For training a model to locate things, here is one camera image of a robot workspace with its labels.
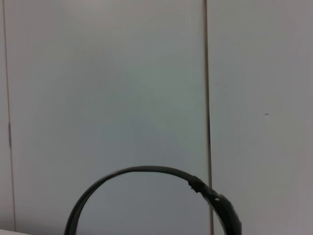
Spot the black round teapot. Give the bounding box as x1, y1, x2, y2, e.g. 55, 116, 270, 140
64, 165, 243, 235

